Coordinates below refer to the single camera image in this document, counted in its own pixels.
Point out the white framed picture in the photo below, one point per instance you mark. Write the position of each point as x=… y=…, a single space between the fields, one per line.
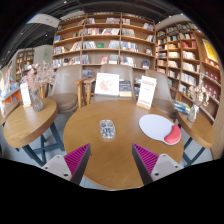
x=106 y=84

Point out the small white table sign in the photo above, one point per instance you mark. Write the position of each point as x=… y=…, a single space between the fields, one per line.
x=25 y=95

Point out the stack of blue yellow books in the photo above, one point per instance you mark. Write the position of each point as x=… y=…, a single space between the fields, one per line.
x=181 y=106

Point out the white mouse pad red wrist rest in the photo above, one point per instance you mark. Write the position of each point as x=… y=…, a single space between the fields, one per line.
x=155 y=126

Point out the beige wooden-armed armchair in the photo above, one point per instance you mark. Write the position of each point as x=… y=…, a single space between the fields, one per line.
x=65 y=88
x=115 y=69
x=163 y=96

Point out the wide wooden bookshelf unit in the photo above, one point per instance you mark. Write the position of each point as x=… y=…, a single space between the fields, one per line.
x=103 y=41

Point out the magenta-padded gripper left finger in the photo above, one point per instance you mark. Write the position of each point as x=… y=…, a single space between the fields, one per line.
x=75 y=160

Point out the light blue book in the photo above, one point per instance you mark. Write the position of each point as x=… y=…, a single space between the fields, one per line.
x=137 y=81

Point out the dark book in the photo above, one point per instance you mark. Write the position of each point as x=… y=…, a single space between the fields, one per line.
x=125 y=88

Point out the glass vase with dried flowers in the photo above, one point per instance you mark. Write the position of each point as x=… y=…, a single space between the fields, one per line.
x=193 y=113

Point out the white sign stand wooden base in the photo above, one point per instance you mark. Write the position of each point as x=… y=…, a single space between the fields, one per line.
x=147 y=90

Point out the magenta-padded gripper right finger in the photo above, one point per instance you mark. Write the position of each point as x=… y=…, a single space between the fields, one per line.
x=146 y=160

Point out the white ceiling panel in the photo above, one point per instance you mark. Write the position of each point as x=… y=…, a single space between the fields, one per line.
x=43 y=19

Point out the distant wooden bookshelf unit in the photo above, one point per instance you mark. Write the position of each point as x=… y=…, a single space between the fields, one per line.
x=24 y=61

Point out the transparent computer mouse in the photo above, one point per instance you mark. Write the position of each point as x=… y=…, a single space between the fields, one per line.
x=107 y=129

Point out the glass vase with pink flowers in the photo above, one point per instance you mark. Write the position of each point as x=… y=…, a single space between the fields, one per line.
x=36 y=98

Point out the round wooden side table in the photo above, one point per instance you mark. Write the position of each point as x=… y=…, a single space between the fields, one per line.
x=30 y=123
x=196 y=130

